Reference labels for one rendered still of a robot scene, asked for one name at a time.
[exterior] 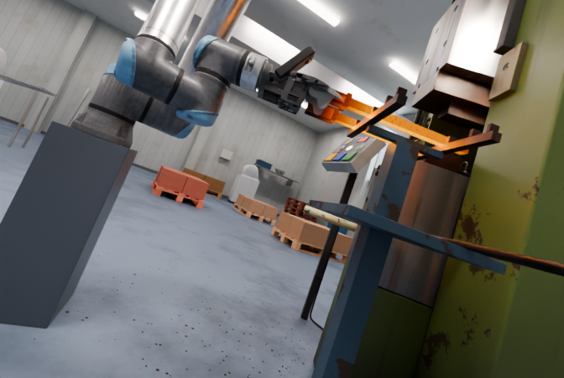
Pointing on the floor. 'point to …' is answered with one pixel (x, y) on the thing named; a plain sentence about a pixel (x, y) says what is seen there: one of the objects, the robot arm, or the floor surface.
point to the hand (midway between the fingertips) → (337, 98)
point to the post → (326, 252)
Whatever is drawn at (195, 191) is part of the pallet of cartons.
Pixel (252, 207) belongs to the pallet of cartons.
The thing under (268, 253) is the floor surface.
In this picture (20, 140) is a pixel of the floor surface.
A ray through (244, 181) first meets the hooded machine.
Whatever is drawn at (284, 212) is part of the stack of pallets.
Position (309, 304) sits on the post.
